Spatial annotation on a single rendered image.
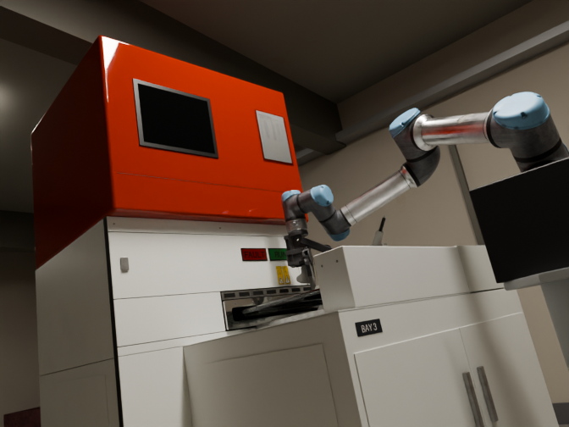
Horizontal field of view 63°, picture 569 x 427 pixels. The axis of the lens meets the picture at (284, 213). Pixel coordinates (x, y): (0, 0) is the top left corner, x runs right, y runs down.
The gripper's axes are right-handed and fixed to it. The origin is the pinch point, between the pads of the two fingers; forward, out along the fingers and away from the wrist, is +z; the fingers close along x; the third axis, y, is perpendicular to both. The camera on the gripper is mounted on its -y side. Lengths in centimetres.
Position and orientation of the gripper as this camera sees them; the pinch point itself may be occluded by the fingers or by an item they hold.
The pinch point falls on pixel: (314, 286)
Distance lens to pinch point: 163.0
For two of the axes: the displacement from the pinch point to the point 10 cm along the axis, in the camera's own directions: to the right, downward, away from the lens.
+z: 1.8, 9.5, -2.6
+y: -9.6, 2.3, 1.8
